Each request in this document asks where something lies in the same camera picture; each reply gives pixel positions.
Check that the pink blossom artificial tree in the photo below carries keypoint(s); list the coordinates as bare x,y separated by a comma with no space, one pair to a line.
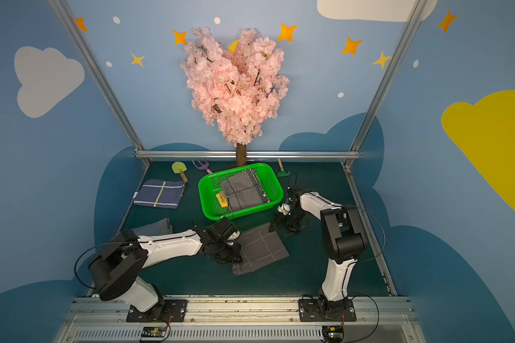
238,90

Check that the green circuit board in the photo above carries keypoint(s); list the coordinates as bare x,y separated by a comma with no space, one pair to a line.
332,334
153,333

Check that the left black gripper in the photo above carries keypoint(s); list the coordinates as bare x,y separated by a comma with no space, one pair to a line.
227,251

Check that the right green circuit board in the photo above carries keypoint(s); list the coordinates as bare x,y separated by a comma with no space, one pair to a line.
332,334

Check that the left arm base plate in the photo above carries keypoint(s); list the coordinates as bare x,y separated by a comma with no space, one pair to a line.
167,311

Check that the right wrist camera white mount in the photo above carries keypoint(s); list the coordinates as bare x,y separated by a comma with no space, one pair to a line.
284,208

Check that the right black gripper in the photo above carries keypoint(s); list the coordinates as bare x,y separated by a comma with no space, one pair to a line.
286,221

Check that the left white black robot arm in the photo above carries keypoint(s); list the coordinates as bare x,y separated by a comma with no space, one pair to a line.
116,269

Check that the right aluminium frame post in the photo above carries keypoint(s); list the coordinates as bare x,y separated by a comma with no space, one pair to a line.
402,45

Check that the green plastic basket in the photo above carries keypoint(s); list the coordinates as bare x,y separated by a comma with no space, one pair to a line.
209,186

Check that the left green circuit board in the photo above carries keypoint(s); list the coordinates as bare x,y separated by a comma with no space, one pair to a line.
153,333

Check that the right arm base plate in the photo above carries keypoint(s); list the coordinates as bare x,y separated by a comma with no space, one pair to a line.
322,310

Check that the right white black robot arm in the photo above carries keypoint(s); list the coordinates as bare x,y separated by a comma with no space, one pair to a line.
343,236

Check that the navy plaid folded pillowcase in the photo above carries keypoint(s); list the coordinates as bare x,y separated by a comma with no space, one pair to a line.
160,194

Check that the aluminium frame crossbar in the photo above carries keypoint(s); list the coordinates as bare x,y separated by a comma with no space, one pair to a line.
326,155

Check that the yellow cartoon pillowcase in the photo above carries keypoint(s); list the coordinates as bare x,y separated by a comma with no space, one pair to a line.
222,199

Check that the green toy rake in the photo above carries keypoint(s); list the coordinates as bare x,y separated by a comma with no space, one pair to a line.
282,172

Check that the left aluminium frame post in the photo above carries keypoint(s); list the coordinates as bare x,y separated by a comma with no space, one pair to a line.
76,35

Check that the right aluminium table edge rail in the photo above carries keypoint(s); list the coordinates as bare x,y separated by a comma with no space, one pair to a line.
367,220

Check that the beige grey pillowcase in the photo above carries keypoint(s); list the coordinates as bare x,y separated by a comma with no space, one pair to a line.
160,228

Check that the light grey plaid pillowcase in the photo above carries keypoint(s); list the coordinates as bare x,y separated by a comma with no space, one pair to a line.
244,190

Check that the dark grey grid pillowcase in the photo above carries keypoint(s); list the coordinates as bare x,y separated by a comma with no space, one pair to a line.
259,247

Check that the front aluminium rail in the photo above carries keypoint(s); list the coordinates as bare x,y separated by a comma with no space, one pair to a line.
242,319

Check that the aluminium frame post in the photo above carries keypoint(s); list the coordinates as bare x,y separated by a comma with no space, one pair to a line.
402,45
76,35

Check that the yellow-green toy shovel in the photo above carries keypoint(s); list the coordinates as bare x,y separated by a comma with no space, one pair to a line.
180,168

